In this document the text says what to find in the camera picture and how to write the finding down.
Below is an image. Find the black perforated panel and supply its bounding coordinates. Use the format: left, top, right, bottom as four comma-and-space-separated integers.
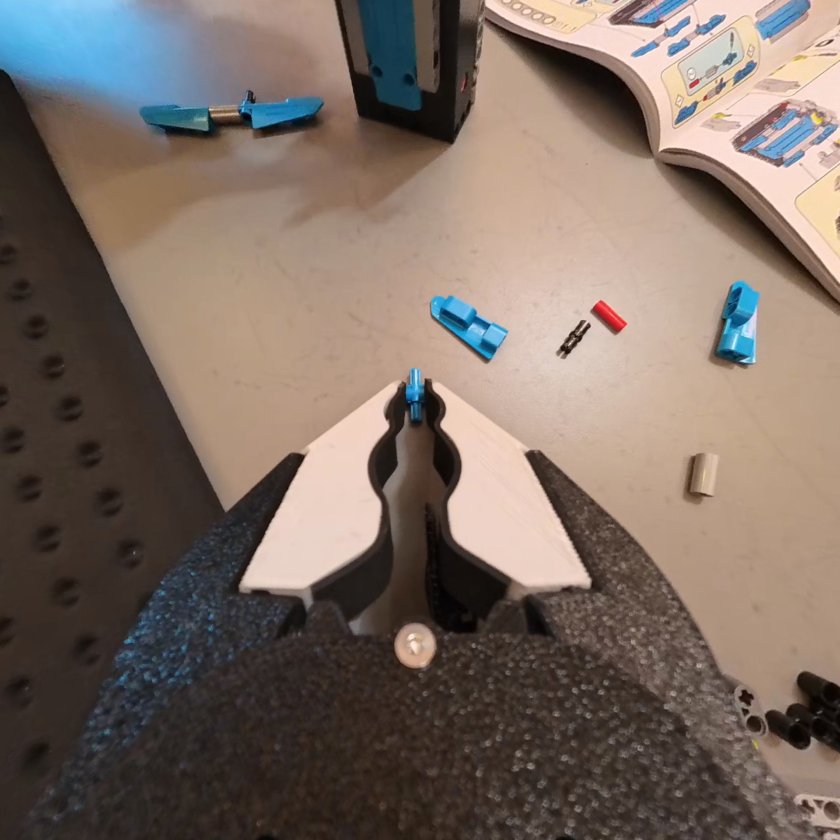
0, 66, 224, 840

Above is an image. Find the grey desk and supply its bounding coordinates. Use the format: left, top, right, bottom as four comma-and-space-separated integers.
0, 0, 840, 840

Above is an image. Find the blue grey axle assembly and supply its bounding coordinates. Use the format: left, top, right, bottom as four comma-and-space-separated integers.
210, 90, 324, 132

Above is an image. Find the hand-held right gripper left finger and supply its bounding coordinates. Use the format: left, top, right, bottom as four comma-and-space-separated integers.
241, 381, 408, 611

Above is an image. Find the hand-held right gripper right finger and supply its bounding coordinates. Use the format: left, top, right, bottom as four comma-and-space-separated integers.
427, 381, 594, 611

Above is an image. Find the grey bush brick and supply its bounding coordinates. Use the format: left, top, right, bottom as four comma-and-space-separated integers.
687, 453, 721, 500

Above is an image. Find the large blue brick panel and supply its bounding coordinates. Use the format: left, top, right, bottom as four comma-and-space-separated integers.
716, 281, 761, 364

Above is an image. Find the instruction booklet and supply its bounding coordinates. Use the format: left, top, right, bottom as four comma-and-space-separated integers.
483, 0, 840, 303

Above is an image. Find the pile of small bricks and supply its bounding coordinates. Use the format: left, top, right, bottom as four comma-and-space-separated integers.
729, 670, 840, 802

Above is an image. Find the black blue brick model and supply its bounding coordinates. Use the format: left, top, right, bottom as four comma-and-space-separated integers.
335, 0, 487, 143

